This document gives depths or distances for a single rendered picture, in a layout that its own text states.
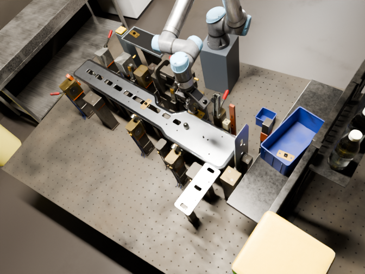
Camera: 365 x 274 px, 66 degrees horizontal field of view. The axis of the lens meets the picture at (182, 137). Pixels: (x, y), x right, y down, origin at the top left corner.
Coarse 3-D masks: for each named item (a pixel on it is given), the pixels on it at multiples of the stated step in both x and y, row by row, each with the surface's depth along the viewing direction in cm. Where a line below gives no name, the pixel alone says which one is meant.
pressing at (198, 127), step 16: (96, 64) 211; (80, 80) 207; (96, 80) 202; (112, 80) 199; (128, 80) 196; (112, 96) 192; (144, 96) 186; (144, 112) 180; (160, 112) 177; (176, 112) 175; (160, 128) 172; (176, 128) 169; (192, 128) 167; (208, 128) 165; (176, 144) 165; (192, 144) 162; (208, 144) 160; (224, 144) 158; (240, 144) 156; (208, 160) 155; (224, 160) 153
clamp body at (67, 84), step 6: (60, 84) 199; (66, 84) 198; (72, 84) 197; (78, 84) 202; (66, 90) 196; (72, 90) 200; (78, 90) 204; (72, 96) 202; (78, 96) 207; (84, 96) 212; (72, 102) 211; (78, 102) 210; (84, 102) 214; (78, 108) 215; (84, 108) 217; (90, 108) 222; (84, 114) 226; (90, 114) 225
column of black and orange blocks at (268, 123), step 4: (268, 120) 137; (272, 120) 137; (264, 124) 137; (268, 124) 136; (272, 124) 140; (264, 128) 139; (268, 128) 137; (264, 132) 142; (268, 132) 141; (260, 136) 148; (264, 136) 145; (264, 140) 148; (260, 144) 155; (260, 148) 159
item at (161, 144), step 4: (160, 140) 168; (164, 140) 168; (156, 144) 167; (160, 144) 167; (164, 144) 166; (156, 148) 167; (160, 148) 165; (164, 148) 168; (168, 148) 173; (160, 152) 169; (164, 152) 170; (168, 152) 175; (160, 156) 175; (164, 156) 173; (164, 160) 185
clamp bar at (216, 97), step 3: (216, 93) 150; (213, 96) 150; (216, 96) 150; (219, 96) 149; (213, 99) 148; (216, 99) 152; (219, 99) 151; (213, 102) 149; (216, 102) 154; (219, 102) 152; (213, 105) 156; (216, 105) 156; (219, 105) 155; (213, 108) 157; (216, 108) 157; (219, 108) 156; (213, 111) 160; (219, 111) 159; (213, 114) 161
